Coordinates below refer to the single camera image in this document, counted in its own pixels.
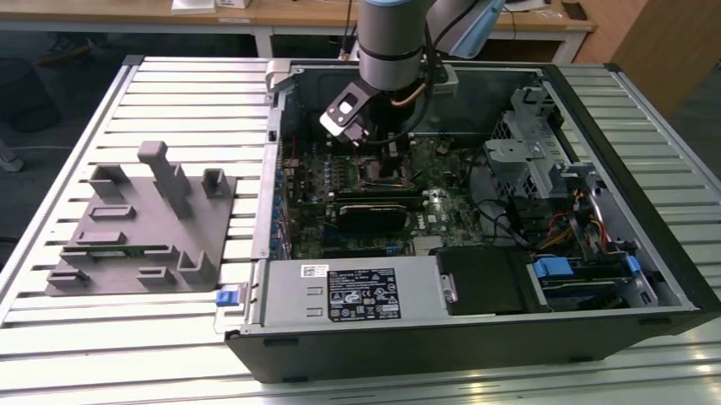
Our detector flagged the metal socket cover frame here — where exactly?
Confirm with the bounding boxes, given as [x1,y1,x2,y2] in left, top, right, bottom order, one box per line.
[406,142,441,186]

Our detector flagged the CPU socket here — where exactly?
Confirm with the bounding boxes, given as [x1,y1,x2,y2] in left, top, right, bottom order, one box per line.
[350,154,417,190]

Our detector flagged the metal drive cage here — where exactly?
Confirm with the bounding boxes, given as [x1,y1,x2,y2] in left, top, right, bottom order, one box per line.
[482,86,572,199]

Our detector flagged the black graphics card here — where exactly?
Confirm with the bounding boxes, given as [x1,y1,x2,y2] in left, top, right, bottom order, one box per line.
[331,202,407,232]

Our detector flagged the green motherboard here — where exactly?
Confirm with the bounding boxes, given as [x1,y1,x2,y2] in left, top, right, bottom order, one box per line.
[278,134,489,259]

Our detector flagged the grey case hinge block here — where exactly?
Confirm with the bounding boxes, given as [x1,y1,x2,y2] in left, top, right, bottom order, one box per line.
[263,60,294,92]

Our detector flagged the silver chipset heatsink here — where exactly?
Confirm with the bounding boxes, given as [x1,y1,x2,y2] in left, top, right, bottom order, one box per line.
[414,235,447,255]

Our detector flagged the black plastic bay cover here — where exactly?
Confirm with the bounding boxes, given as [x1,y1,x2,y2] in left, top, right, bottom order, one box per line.
[437,246,551,317]

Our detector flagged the blue disk carrier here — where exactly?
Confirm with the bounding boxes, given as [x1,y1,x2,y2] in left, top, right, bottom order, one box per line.
[529,256,642,296]

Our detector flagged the silver power supply unit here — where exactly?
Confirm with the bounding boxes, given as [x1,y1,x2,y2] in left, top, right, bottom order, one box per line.
[247,257,451,329]

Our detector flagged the wooden cabinet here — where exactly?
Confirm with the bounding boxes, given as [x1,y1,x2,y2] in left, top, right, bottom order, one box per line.
[574,0,721,120]

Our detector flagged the wooden desk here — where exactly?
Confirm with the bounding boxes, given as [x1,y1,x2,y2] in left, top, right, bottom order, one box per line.
[0,0,598,64]

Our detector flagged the black PC case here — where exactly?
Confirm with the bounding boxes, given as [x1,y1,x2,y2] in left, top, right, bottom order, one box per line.
[223,58,721,385]

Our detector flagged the green RAM stick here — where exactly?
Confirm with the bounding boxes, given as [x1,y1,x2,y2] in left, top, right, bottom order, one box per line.
[61,244,170,258]

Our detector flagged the grey parts rack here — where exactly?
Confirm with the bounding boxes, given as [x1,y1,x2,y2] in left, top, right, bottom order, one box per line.
[43,141,238,299]

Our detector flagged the black waste bin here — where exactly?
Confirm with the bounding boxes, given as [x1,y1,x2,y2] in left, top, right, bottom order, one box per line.
[0,57,61,132]

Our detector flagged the white desk foot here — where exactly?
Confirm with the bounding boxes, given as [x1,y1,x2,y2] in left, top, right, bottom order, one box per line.
[0,138,25,173]

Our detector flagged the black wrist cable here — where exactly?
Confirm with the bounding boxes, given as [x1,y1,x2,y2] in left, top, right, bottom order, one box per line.
[386,23,451,144]

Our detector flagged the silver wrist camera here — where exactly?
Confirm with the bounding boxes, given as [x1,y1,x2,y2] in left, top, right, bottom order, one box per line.
[437,62,458,93]
[318,81,378,137]

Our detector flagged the yellow orange power wires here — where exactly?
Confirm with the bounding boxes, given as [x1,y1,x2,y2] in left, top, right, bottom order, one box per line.
[537,189,613,254]

